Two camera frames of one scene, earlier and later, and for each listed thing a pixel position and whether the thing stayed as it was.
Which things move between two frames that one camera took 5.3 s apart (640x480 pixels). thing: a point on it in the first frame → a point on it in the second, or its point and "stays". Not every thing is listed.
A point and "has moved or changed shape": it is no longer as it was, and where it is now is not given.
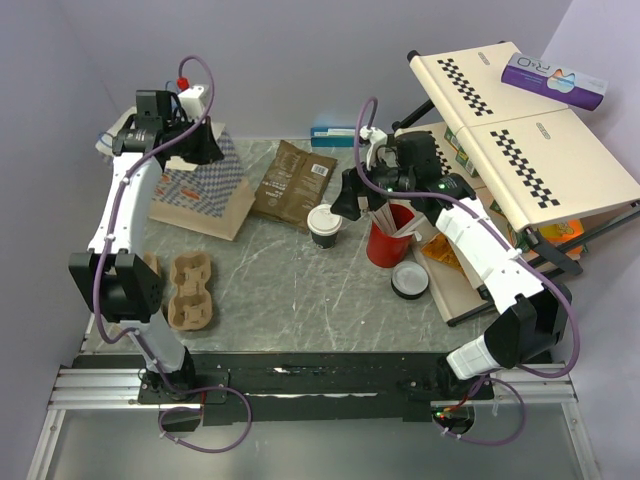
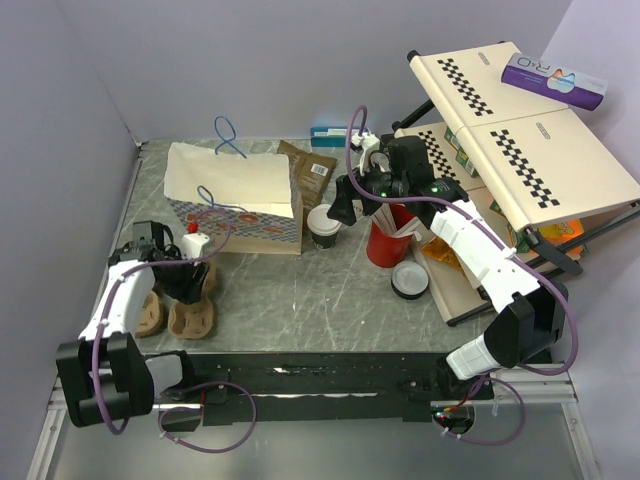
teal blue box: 333,137 stays
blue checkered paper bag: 212,196 has moved or changed shape
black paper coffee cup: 325,242 stays
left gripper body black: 195,146 → 180,280
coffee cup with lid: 322,221 stays
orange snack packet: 440,248 stays
